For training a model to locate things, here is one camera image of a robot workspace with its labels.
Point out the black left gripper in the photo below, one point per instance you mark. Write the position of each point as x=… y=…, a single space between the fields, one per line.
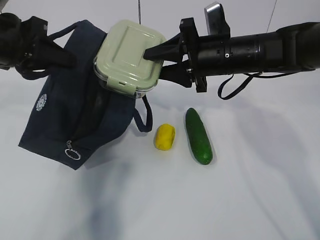
x=35 y=53

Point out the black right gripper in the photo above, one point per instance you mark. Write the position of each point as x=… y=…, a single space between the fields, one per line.
x=184 y=73

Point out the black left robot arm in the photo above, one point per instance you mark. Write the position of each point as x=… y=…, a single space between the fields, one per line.
x=7 y=36

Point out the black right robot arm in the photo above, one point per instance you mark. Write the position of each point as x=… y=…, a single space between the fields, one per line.
x=288 y=50

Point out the green cucumber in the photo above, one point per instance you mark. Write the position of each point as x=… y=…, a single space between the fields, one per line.
x=199 y=142

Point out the green lidded glass container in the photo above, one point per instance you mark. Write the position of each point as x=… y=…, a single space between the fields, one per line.
x=120 y=65

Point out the yellow lemon-shaped fruit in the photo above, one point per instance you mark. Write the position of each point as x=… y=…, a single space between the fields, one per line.
x=164 y=137

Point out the navy blue lunch bag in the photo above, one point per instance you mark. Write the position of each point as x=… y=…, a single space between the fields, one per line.
x=74 y=115

